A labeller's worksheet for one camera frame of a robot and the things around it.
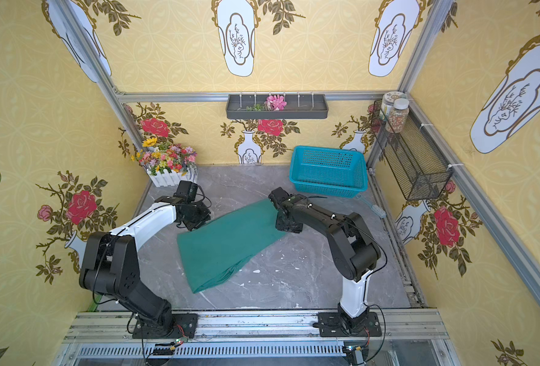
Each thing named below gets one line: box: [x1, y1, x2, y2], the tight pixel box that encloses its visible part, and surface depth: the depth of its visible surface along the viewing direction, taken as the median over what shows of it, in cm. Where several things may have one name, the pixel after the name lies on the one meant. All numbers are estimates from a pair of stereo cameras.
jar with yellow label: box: [379, 90, 409, 122], surface depth 87 cm
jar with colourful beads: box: [385, 97, 410, 134], surface depth 82 cm
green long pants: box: [176, 198, 287, 294], surface depth 93 cm
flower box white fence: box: [130, 143, 198, 187], surface depth 105 cm
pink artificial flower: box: [263, 93, 288, 111], surface depth 90 cm
